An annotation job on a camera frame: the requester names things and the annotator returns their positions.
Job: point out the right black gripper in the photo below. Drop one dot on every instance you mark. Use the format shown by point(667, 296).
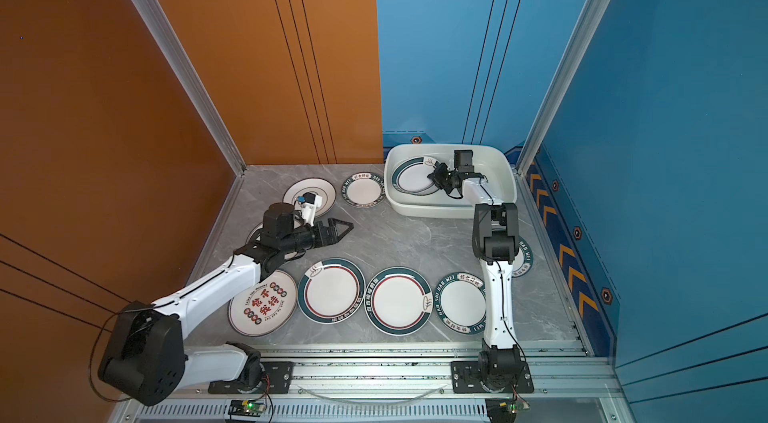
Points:
point(438, 175)

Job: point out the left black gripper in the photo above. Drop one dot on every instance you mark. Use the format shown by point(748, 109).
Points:
point(330, 238)

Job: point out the green red rim plate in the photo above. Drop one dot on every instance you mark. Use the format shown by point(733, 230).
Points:
point(331, 291)
point(398, 301)
point(412, 177)

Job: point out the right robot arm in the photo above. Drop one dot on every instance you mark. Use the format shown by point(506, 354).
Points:
point(495, 243)

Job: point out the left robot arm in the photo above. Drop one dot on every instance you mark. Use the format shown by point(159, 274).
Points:
point(146, 358)

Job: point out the white plastic bin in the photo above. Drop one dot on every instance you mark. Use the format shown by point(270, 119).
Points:
point(496, 184)

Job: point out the plate with orange sunburst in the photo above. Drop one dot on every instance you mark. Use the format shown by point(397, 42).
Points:
point(255, 234)

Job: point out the white plate brown flower outline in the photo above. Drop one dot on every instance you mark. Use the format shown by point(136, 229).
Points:
point(322, 188)

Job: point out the small green rim text plate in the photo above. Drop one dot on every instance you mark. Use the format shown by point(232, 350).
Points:
point(363, 189)

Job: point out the large plate red characters circles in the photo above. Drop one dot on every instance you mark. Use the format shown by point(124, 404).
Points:
point(265, 307)

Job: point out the green rim text plate front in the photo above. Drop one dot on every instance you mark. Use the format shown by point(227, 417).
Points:
point(459, 300)

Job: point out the left green circuit board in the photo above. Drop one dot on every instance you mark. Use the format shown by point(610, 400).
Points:
point(247, 411)

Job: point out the right circuit board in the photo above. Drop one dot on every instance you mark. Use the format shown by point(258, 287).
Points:
point(504, 410)

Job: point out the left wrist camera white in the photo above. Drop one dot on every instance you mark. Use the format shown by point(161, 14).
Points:
point(308, 205)

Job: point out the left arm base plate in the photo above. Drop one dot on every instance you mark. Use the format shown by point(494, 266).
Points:
point(272, 377)

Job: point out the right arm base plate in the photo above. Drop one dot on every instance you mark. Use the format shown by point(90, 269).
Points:
point(467, 377)

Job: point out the aluminium rail frame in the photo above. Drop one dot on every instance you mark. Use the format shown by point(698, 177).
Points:
point(406, 373)

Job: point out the right aluminium corner post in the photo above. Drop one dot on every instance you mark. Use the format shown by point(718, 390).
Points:
point(583, 32)

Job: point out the aluminium corner post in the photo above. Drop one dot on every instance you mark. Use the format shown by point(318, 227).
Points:
point(160, 28)
point(583, 32)

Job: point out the left aluminium corner post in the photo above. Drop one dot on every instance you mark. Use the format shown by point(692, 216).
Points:
point(160, 28)

